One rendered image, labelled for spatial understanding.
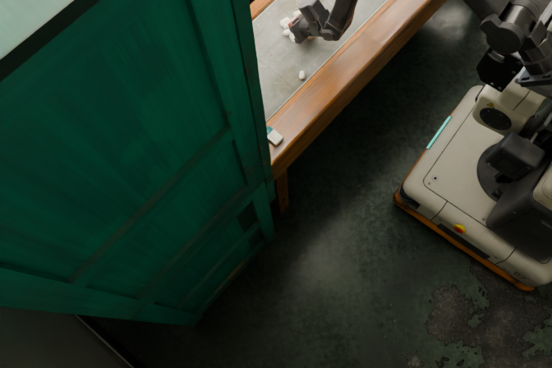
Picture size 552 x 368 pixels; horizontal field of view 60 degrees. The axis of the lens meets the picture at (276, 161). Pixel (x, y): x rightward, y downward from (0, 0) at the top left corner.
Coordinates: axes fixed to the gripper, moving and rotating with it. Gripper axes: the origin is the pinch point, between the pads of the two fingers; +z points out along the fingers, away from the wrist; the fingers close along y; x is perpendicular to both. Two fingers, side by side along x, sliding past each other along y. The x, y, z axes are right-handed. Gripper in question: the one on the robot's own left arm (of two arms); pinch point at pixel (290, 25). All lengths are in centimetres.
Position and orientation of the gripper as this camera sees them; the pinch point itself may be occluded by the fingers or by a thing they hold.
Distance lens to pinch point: 170.3
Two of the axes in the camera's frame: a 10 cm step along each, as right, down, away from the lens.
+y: -6.9, 6.9, -2.3
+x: 4.9, 6.7, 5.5
